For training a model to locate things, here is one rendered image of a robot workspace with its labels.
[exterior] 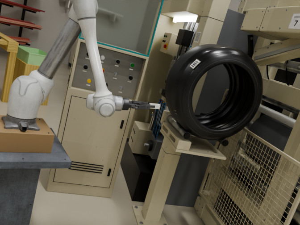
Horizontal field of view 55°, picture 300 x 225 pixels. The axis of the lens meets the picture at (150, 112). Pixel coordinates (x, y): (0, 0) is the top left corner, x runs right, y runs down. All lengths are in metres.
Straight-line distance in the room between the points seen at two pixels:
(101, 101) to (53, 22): 8.00
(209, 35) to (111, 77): 0.81
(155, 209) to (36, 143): 1.20
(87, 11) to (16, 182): 1.02
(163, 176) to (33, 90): 1.20
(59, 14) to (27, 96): 7.85
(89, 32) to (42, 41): 7.78
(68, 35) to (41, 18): 7.54
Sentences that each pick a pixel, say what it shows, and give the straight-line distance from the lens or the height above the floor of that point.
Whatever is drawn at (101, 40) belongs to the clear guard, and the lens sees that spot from 2.27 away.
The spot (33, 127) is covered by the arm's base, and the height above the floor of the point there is 0.77.
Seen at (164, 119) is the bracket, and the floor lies 0.88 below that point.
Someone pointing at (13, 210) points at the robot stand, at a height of 0.27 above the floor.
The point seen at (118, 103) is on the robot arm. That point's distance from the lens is 1.70.
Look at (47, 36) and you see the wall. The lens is 9.43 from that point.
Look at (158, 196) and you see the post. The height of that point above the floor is 0.24.
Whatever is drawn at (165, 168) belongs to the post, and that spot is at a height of 0.49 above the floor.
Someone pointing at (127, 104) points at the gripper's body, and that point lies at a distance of 1.71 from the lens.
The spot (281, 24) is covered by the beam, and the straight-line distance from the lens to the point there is 1.89.
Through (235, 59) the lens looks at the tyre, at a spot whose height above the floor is 1.43.
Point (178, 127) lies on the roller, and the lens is 1.91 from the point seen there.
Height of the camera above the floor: 1.39
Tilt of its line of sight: 13 degrees down
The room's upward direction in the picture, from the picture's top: 16 degrees clockwise
